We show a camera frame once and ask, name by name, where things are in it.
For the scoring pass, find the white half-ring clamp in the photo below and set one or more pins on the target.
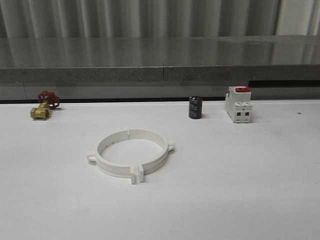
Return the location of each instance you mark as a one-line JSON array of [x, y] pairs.
[[160, 163], [107, 166]]

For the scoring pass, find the black cylindrical capacitor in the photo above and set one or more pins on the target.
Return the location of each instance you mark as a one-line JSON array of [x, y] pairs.
[[195, 107]]

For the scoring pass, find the brass valve red handwheel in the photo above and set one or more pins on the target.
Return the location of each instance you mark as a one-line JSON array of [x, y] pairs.
[[47, 101]]

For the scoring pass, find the grey stone ledge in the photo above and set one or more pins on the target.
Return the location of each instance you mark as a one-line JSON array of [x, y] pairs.
[[219, 61]]

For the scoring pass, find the white circuit breaker red switch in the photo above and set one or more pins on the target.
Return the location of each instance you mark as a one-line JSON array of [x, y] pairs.
[[238, 104]]

